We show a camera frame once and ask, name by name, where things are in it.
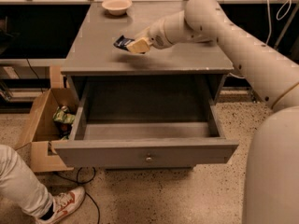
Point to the blue rxbar blueberry wrapper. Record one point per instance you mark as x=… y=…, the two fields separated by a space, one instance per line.
x=122 y=42

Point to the brown cardboard box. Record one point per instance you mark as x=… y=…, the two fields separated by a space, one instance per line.
x=41 y=133

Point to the green snack bag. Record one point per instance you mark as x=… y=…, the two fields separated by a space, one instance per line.
x=63 y=119

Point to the open grey top drawer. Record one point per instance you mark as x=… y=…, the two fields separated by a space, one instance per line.
x=122 y=120

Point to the white trouser leg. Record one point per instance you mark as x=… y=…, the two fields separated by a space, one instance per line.
x=19 y=184

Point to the white red sneaker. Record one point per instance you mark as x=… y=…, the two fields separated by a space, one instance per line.
x=64 y=205

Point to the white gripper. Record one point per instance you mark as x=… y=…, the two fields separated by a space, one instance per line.
x=154 y=36

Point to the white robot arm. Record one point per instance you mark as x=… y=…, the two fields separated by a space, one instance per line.
x=272 y=176

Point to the grey wooden cabinet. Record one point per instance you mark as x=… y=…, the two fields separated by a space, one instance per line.
x=93 y=53

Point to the cream ceramic bowl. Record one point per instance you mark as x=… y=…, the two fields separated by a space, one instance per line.
x=117 y=7

